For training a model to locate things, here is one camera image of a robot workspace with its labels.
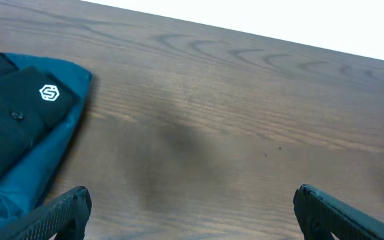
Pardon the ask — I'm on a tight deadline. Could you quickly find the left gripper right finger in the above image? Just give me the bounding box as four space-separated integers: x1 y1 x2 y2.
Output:
293 184 384 240

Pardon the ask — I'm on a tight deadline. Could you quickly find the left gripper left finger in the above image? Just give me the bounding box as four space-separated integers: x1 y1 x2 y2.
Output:
0 186 92 240

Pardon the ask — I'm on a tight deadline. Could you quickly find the folded blue denim garment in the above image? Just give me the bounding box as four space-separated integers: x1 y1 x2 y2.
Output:
0 53 93 229

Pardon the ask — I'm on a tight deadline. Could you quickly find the black t-shirt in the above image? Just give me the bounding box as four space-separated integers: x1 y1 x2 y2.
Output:
0 54 77 178

